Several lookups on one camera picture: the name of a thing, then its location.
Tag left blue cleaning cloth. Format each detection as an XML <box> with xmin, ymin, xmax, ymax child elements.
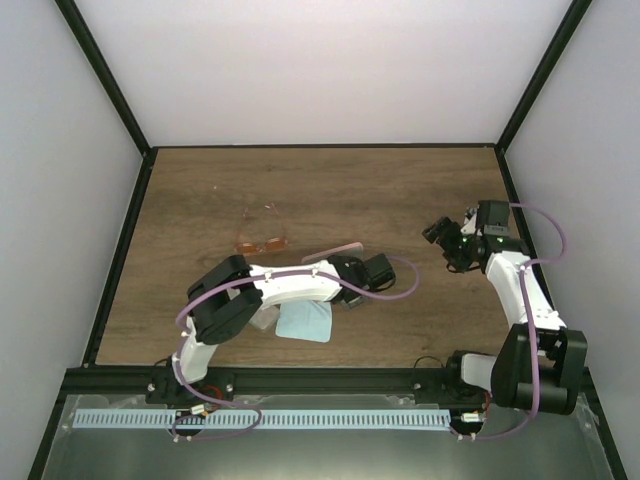
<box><xmin>275</xmin><ymin>301</ymin><xmax>333</xmax><ymax>343</ymax></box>

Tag purple cable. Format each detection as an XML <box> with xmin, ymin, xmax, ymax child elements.
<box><xmin>454</xmin><ymin>201</ymin><xmax>570</xmax><ymax>444</ymax></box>
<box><xmin>169</xmin><ymin>254</ymin><xmax>421</xmax><ymax>444</ymax></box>

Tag orange sunglasses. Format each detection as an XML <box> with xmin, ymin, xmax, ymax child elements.
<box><xmin>234</xmin><ymin>202</ymin><xmax>289</xmax><ymax>256</ymax></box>

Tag blue slotted cable duct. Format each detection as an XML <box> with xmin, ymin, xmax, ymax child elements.
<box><xmin>72</xmin><ymin>409</ymin><xmax>451</xmax><ymax>431</ymax></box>

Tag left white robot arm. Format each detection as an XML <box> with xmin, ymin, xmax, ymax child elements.
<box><xmin>146</xmin><ymin>254</ymin><xmax>396</xmax><ymax>405</ymax></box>

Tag black aluminium frame rail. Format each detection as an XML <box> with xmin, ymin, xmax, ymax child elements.
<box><xmin>64</xmin><ymin>367</ymin><xmax>601</xmax><ymax>401</ymax></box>

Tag pink glasses case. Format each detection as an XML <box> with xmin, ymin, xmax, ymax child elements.
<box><xmin>301</xmin><ymin>242</ymin><xmax>364</xmax><ymax>264</ymax></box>

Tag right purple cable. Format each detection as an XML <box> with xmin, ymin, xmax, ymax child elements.
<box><xmin>454</xmin><ymin>201</ymin><xmax>570</xmax><ymax>444</ymax></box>

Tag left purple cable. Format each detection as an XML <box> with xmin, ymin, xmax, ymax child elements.
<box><xmin>169</xmin><ymin>254</ymin><xmax>421</xmax><ymax>444</ymax></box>

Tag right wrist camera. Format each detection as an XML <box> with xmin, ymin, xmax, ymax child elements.
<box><xmin>460</xmin><ymin>207</ymin><xmax>482</xmax><ymax>237</ymax></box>

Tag grey glasses case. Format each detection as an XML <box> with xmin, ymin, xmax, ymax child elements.
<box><xmin>250</xmin><ymin>306</ymin><xmax>280</xmax><ymax>331</ymax></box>

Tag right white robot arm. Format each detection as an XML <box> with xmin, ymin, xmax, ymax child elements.
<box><xmin>422</xmin><ymin>200</ymin><xmax>588</xmax><ymax>415</ymax></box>

